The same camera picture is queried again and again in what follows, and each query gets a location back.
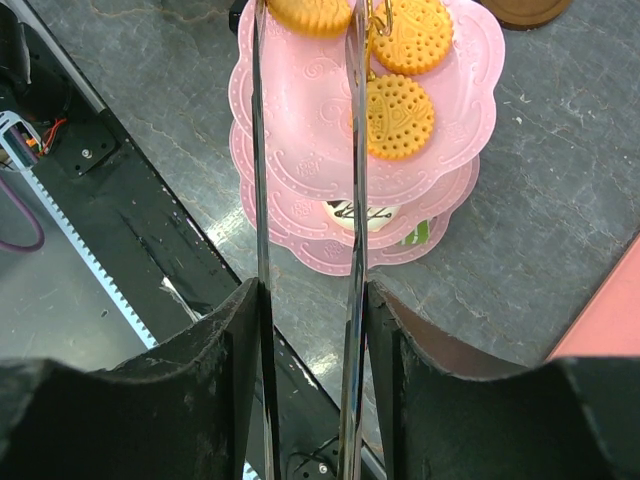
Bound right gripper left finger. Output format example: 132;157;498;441
1;279;258;479

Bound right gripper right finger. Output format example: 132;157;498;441
367;282;639;479

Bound green white cake slice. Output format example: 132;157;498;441
399;220;430;246

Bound white chocolate drizzle donut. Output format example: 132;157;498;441
322;198;401;232

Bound round biscuit top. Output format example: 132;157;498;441
366;74;435;161

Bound round biscuit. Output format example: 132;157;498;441
372;0;454;76
366;74;435;161
266;0;352;38

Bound pink three-tier cake stand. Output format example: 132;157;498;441
228;0;506;278

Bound metal tongs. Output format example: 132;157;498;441
251;1;371;479

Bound pink dessert tray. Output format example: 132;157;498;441
547;239;640;360

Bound brown saucer right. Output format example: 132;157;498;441
480;0;572;30

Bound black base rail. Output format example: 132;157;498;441
2;1;339;479

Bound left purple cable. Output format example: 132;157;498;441
0;174;46;253

